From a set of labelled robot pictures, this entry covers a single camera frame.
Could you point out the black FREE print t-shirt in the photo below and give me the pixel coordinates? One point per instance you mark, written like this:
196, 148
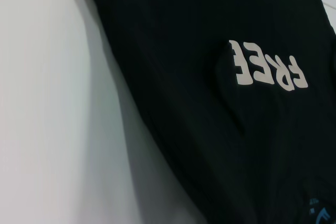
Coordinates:
197, 77

